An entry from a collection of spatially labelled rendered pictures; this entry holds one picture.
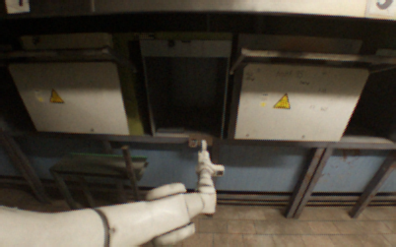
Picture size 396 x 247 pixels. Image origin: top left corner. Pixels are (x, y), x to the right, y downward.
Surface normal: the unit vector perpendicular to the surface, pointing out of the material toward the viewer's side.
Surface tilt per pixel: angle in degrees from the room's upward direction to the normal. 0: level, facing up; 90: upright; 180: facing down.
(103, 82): 90
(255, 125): 90
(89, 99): 90
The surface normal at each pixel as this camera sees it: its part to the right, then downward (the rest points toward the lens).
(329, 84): -0.04, 0.44
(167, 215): 0.48, -0.52
